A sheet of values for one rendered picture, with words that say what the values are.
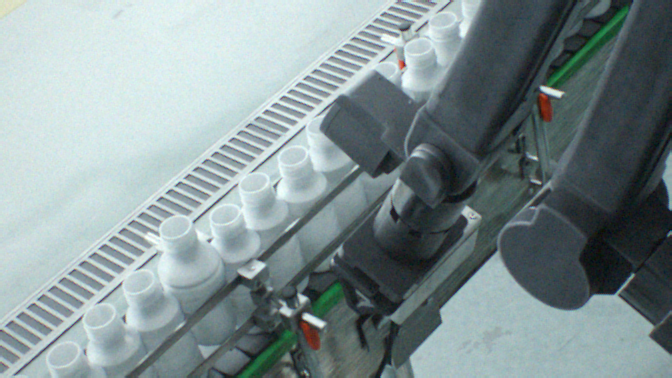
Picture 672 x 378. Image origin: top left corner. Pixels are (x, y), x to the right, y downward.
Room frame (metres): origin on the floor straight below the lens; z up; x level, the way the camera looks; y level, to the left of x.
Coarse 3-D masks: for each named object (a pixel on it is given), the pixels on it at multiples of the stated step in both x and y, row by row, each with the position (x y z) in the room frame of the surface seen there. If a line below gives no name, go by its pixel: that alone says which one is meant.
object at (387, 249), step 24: (384, 216) 0.82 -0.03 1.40; (360, 240) 0.83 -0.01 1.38; (384, 240) 0.82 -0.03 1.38; (408, 240) 0.80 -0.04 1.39; (432, 240) 0.80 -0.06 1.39; (360, 264) 0.81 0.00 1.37; (384, 264) 0.81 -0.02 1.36; (408, 264) 0.81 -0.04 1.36; (432, 264) 0.81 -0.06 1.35; (384, 288) 0.79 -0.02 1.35; (408, 288) 0.79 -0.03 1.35
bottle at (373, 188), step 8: (368, 176) 1.29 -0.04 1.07; (384, 176) 1.29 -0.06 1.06; (392, 176) 1.29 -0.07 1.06; (368, 184) 1.29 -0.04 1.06; (376, 184) 1.28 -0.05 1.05; (384, 184) 1.28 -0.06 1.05; (368, 192) 1.29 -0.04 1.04; (376, 192) 1.28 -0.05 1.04; (384, 192) 1.28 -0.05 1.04; (368, 200) 1.29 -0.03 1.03
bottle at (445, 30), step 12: (444, 12) 1.45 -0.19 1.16; (432, 24) 1.44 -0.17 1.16; (444, 24) 1.44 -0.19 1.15; (456, 24) 1.42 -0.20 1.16; (432, 36) 1.42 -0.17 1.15; (444, 36) 1.41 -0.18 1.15; (456, 36) 1.41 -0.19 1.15; (444, 48) 1.41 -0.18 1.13; (456, 48) 1.41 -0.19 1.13; (444, 60) 1.40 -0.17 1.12
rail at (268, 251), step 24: (600, 0) 1.57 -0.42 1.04; (576, 24) 1.53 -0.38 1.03; (360, 168) 1.26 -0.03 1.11; (336, 192) 1.23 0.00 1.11; (312, 216) 1.20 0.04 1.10; (360, 216) 1.25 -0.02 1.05; (336, 240) 1.22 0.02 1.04; (312, 264) 1.19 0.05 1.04; (168, 336) 1.06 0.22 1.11; (240, 336) 1.11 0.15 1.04; (144, 360) 1.03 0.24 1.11; (216, 360) 1.08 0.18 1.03
